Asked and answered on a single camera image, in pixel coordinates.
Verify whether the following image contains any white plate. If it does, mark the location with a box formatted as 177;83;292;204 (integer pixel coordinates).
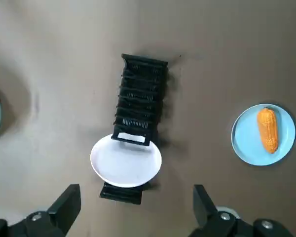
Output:
89;134;163;188

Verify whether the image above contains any black dish rack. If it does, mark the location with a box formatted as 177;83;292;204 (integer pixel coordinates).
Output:
99;53;169;205

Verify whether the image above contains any light blue plate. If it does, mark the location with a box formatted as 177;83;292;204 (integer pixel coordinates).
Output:
230;103;296;166

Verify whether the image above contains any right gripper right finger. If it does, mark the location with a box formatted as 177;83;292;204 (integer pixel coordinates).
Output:
187;184;294;237

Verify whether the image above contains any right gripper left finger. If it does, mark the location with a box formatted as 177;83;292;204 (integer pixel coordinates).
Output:
0;183;81;237

